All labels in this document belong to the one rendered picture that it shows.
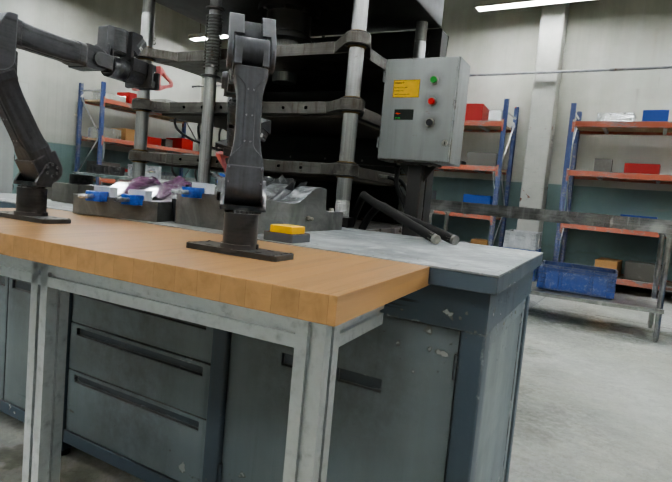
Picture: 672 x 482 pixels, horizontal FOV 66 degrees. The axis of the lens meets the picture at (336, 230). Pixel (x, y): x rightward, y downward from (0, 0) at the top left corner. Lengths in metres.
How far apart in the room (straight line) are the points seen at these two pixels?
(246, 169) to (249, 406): 0.67
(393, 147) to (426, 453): 1.24
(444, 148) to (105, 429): 1.48
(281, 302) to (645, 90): 7.35
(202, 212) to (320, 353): 0.80
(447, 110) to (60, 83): 8.05
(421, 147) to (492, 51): 6.31
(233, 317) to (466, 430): 0.57
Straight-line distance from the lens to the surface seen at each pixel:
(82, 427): 1.90
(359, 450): 1.26
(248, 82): 1.01
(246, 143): 0.97
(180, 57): 2.76
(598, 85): 7.89
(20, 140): 1.36
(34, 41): 1.39
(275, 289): 0.68
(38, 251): 1.02
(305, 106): 2.23
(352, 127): 2.03
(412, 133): 2.06
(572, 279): 4.78
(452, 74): 2.05
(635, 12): 8.11
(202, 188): 1.42
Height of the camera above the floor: 0.93
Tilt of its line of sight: 4 degrees down
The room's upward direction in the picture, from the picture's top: 5 degrees clockwise
